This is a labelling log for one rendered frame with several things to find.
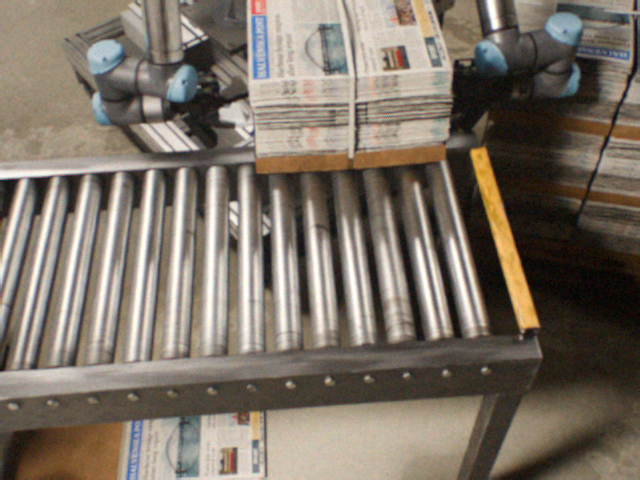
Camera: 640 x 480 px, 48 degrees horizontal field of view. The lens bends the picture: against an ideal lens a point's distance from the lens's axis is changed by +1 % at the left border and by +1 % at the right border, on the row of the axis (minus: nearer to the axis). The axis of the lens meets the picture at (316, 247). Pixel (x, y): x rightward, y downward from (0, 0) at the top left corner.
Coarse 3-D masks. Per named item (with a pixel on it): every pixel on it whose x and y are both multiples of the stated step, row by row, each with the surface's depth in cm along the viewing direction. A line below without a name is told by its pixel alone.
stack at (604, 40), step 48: (528, 0) 176; (576, 0) 175; (624, 0) 174; (624, 48) 163; (576, 96) 170; (624, 96) 170; (528, 144) 185; (576, 144) 182; (624, 144) 178; (480, 192) 203; (528, 192) 199; (624, 192) 190; (480, 240) 218; (576, 240) 208; (624, 240) 203; (624, 288) 219
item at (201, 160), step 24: (456, 144) 150; (0, 168) 149; (24, 168) 149; (48, 168) 149; (72, 168) 149; (96, 168) 148; (120, 168) 148; (144, 168) 148; (168, 168) 148; (192, 168) 149; (360, 168) 152; (456, 168) 154; (168, 192) 154; (264, 192) 156; (360, 192) 158
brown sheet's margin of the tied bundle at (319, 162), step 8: (256, 160) 141; (264, 160) 141; (272, 160) 141; (280, 160) 142; (288, 160) 142; (296, 160) 142; (304, 160) 142; (312, 160) 142; (320, 160) 142; (328, 160) 143; (256, 168) 143; (264, 168) 143; (272, 168) 143; (280, 168) 143; (288, 168) 144; (296, 168) 144; (304, 168) 144; (312, 168) 144; (320, 168) 144; (328, 168) 144
